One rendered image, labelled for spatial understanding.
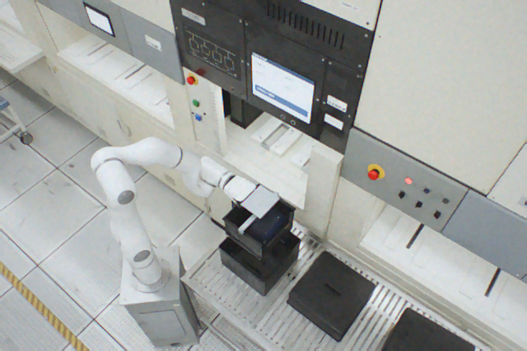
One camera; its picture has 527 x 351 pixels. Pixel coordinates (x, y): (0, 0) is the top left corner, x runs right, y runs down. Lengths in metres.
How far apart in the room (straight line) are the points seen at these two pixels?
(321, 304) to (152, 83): 1.74
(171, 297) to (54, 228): 1.55
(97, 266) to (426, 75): 2.49
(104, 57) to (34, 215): 1.28
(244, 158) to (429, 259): 1.06
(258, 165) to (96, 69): 1.35
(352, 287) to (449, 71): 1.09
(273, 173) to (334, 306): 0.76
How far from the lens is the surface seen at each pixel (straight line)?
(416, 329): 1.85
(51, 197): 3.63
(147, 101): 2.77
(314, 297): 1.97
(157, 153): 1.50
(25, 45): 3.63
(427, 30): 1.27
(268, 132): 2.43
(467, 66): 1.27
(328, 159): 1.68
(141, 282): 2.15
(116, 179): 1.48
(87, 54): 3.27
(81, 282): 3.16
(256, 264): 2.12
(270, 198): 1.69
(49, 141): 4.02
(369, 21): 1.32
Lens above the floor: 2.69
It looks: 54 degrees down
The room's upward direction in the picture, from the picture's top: straight up
